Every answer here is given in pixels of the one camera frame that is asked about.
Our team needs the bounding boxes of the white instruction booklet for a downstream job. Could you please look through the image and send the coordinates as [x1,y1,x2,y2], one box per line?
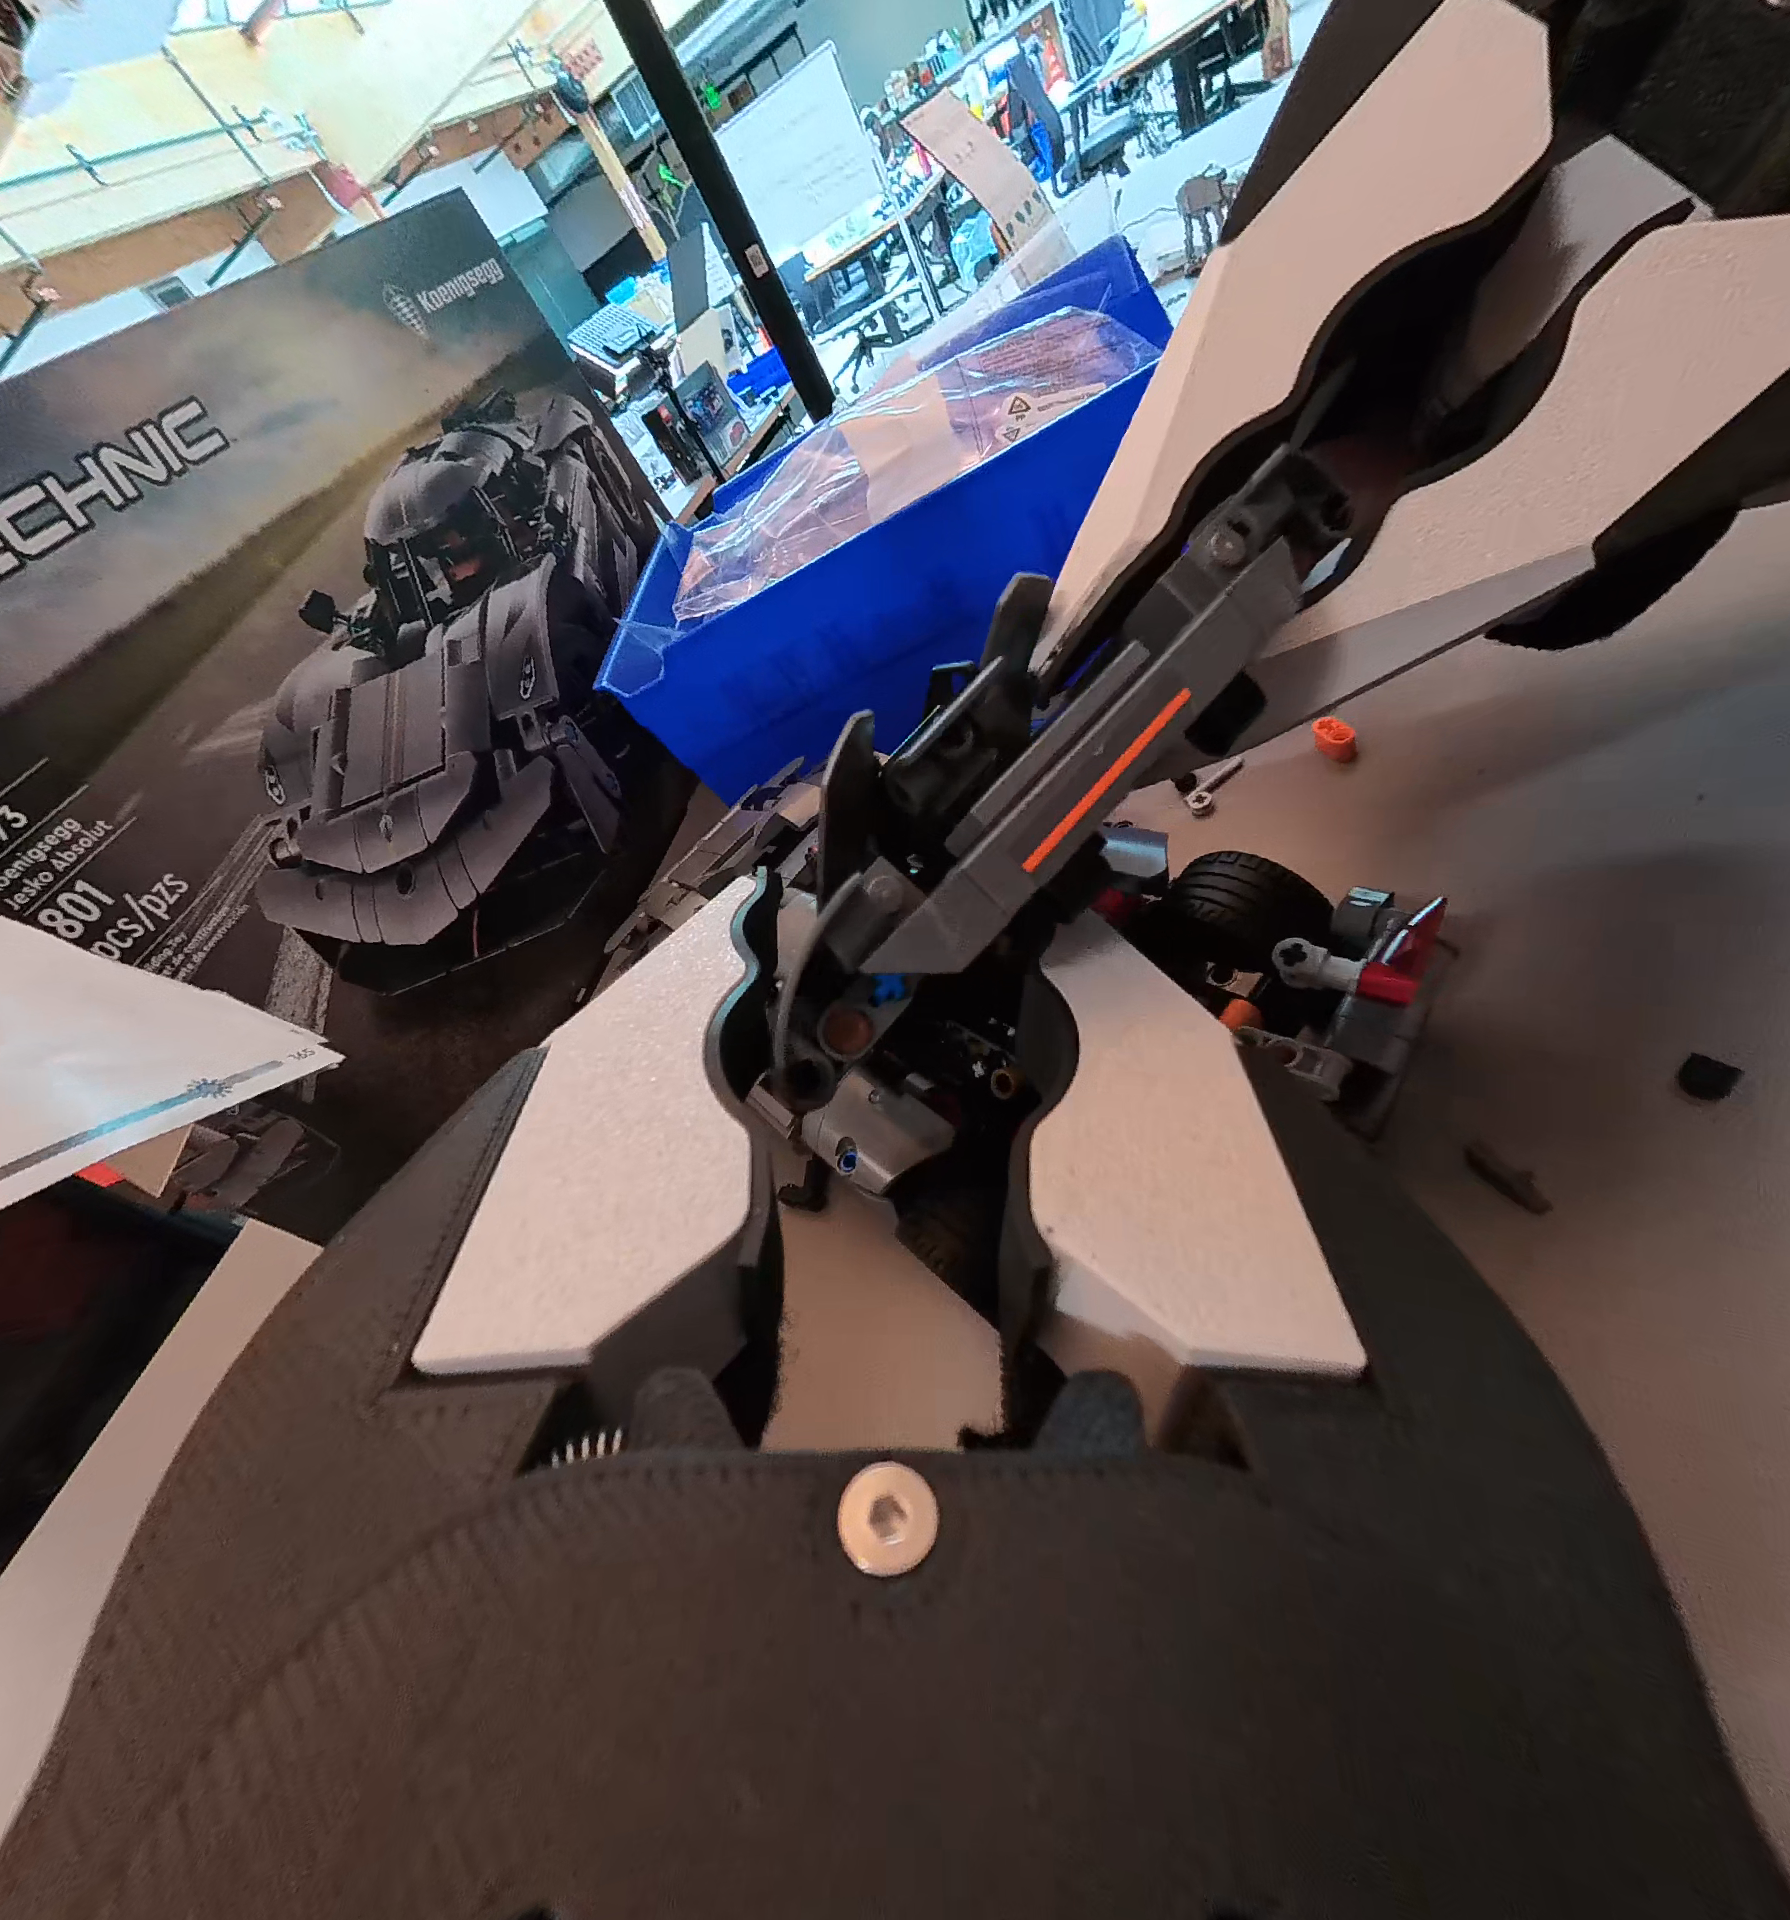
[0,893,345,1239]

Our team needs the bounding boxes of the grey lego door panel assembly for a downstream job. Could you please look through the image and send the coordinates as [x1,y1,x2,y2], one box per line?
[767,443,1355,1051]

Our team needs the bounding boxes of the dark lego set box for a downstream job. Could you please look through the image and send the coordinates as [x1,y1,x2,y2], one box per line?
[0,186,717,1246]

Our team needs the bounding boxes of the brown cardboard box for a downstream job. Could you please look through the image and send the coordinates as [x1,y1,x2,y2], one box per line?
[908,90,1066,287]

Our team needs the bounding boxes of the blue plastic bin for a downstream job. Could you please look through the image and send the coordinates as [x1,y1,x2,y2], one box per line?
[598,230,1176,802]

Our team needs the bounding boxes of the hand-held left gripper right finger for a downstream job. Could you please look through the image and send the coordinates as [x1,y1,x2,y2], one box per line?
[1002,921,1373,1432]

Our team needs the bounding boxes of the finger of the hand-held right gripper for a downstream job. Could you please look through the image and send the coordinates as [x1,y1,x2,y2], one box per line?
[1254,207,1790,711]
[1042,0,1559,668]

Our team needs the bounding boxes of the whiteboard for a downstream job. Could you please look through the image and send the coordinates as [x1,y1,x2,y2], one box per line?
[715,42,890,258]

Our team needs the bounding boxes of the dark open box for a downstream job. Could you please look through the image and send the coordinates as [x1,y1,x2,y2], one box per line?
[0,1177,237,1637]

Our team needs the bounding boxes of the clear plastic parts bags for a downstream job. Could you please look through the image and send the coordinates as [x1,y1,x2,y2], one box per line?
[670,307,1160,622]

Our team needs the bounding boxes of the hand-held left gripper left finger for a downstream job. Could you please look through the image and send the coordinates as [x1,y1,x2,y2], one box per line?
[412,874,781,1374]

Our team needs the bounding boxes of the partly built lego car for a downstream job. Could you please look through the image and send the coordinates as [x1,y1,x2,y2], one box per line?
[596,757,1453,1292]

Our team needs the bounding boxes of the black metal pole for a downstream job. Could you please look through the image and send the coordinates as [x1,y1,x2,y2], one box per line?
[604,0,838,420]

